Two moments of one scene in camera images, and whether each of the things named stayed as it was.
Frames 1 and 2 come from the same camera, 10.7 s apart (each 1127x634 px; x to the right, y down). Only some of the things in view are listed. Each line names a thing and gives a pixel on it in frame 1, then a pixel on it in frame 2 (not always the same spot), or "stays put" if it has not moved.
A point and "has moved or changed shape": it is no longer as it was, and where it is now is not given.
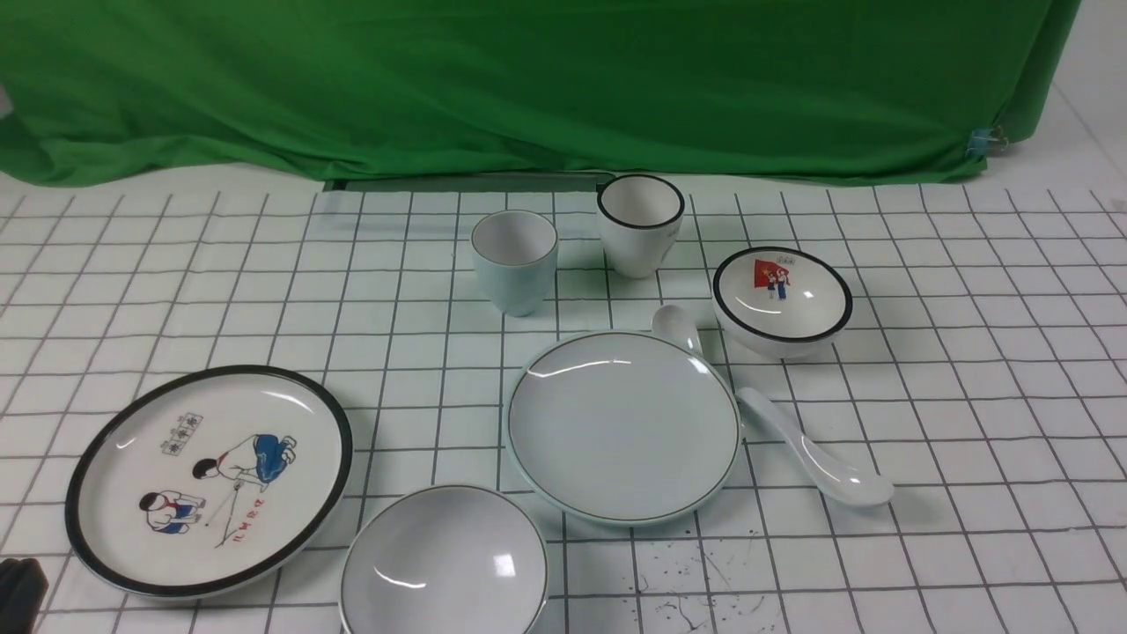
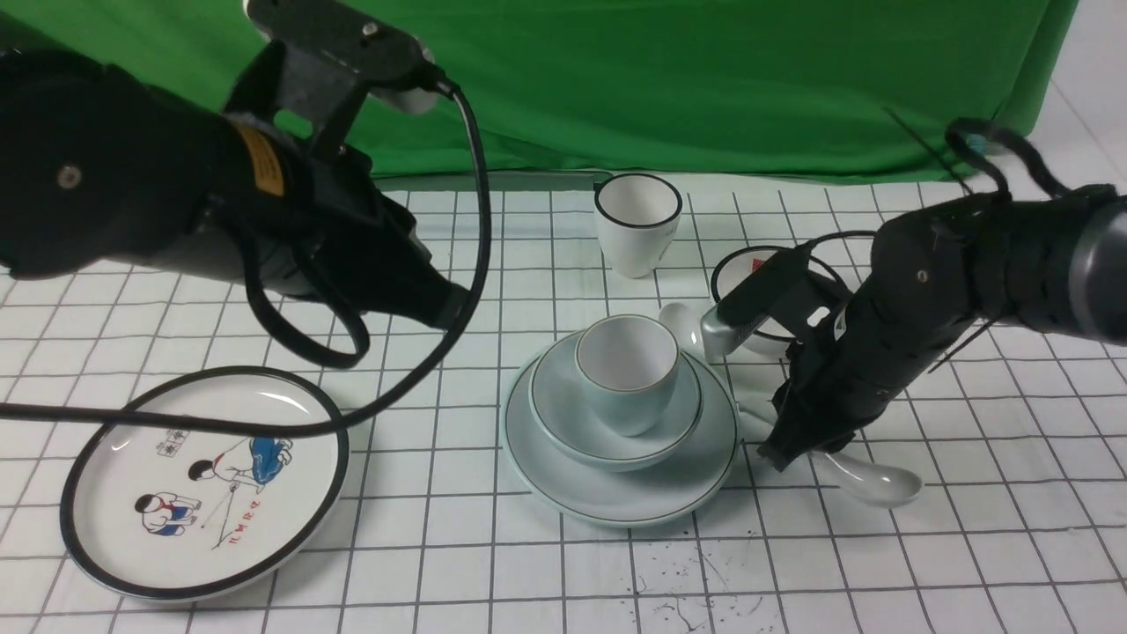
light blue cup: x=515 y=251 → x=631 y=364
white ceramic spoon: x=843 y=476 has moved or changed shape
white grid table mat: x=567 y=405 stays put
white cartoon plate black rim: x=202 y=482 stays put
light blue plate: x=622 y=428 stays put
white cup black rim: x=641 y=217 stays put
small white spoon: x=672 y=323 stays put
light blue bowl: x=445 y=561 → x=567 y=422
